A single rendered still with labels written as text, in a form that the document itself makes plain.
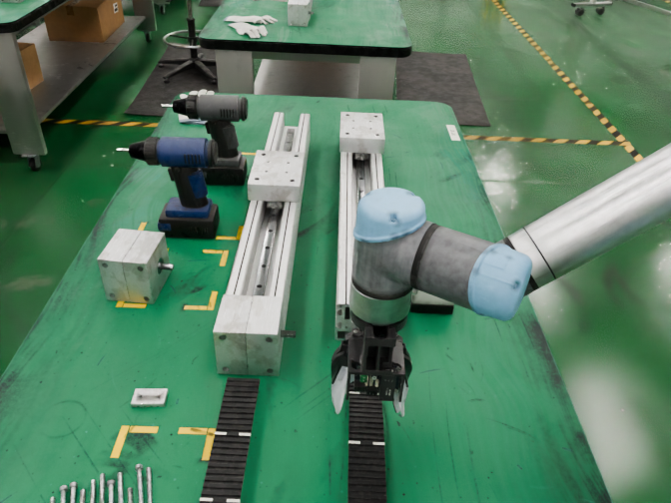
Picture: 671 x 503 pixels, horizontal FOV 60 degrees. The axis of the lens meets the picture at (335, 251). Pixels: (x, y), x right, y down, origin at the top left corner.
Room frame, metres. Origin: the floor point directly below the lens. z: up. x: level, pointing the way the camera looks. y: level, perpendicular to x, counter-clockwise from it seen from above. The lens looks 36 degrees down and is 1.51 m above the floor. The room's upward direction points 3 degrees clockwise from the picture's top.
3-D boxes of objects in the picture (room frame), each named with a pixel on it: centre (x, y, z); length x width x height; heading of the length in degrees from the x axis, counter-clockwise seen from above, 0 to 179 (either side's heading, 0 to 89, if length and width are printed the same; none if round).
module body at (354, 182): (1.14, -0.05, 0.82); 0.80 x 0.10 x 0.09; 0
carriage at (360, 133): (1.39, -0.05, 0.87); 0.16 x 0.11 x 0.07; 0
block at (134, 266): (0.86, 0.36, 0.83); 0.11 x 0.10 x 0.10; 86
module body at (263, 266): (1.14, 0.14, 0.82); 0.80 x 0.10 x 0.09; 0
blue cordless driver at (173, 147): (1.06, 0.35, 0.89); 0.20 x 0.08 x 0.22; 92
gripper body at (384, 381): (0.53, -0.06, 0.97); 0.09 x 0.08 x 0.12; 1
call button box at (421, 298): (0.86, -0.18, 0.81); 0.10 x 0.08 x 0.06; 90
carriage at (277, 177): (1.14, 0.14, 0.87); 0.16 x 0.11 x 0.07; 0
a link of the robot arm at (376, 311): (0.54, -0.06, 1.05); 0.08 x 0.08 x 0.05
